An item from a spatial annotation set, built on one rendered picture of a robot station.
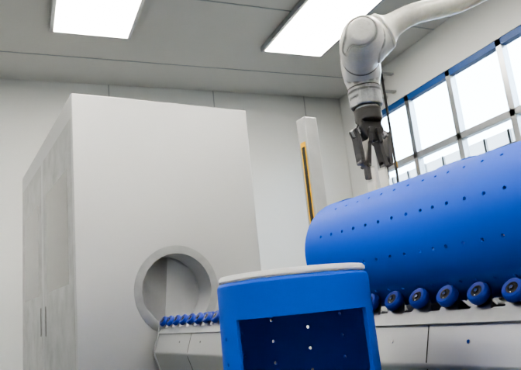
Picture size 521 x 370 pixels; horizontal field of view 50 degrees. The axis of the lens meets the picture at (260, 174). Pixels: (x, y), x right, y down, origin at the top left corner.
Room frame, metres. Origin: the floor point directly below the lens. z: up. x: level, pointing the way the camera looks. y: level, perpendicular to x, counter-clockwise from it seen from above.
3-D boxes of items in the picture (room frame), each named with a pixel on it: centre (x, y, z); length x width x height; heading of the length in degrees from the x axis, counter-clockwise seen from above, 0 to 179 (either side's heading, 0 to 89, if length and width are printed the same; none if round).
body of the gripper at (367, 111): (1.47, -0.31, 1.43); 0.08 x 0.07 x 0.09; 121
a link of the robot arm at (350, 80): (1.45, -0.31, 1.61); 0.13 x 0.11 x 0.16; 172
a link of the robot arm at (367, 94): (1.47, -0.31, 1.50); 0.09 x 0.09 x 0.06
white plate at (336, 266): (1.08, -0.04, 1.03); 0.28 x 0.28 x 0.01
